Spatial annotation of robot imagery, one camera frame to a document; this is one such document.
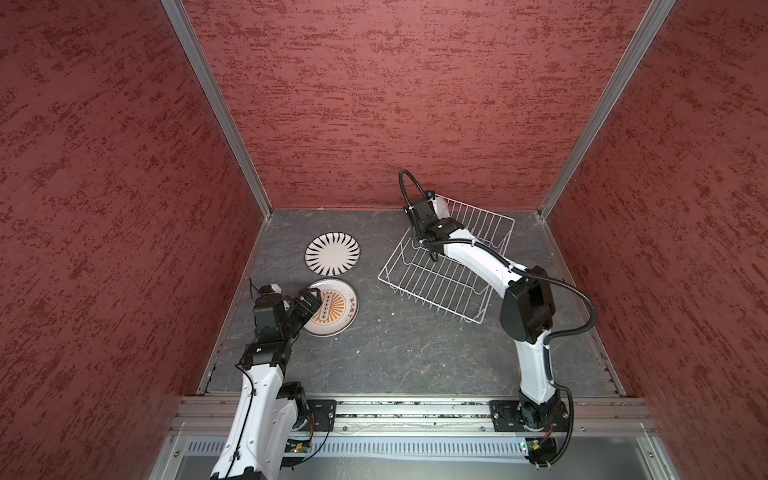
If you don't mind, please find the blue striped white plate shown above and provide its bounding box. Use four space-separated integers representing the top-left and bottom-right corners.
304 232 361 276

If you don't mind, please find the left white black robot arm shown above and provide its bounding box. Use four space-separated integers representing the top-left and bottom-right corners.
210 284 323 479

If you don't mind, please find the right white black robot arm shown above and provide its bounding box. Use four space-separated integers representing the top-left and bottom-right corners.
404 198 561 431

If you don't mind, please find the left base circuit board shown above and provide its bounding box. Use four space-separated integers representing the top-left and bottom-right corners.
285 439 313 455

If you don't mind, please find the base circuit board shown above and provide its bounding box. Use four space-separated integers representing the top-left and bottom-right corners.
285 439 313 455
526 439 557 458

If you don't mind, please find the right base circuit board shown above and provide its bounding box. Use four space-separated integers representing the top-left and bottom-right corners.
526 439 557 458

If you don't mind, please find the white wire dish rack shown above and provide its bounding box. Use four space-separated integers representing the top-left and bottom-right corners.
378 195 515 324

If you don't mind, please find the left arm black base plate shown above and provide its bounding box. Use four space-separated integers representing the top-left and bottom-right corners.
292 399 338 432

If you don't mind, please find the slotted grey cable duct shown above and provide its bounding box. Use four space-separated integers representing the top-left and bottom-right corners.
183 436 532 462

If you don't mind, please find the aluminium mounting rail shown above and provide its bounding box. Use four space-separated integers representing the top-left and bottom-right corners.
169 395 655 436

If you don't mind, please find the right aluminium corner post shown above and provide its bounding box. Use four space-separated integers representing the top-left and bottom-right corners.
538 0 676 222

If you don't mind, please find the aluminium corner post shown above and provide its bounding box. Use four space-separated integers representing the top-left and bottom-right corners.
161 0 274 220
538 0 676 222

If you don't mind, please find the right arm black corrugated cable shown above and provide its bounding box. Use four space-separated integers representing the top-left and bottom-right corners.
398 169 599 468

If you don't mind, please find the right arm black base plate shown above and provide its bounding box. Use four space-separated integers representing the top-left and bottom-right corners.
489 398 570 433

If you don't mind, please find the left aluminium corner post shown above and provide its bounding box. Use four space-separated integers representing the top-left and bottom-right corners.
161 0 274 220

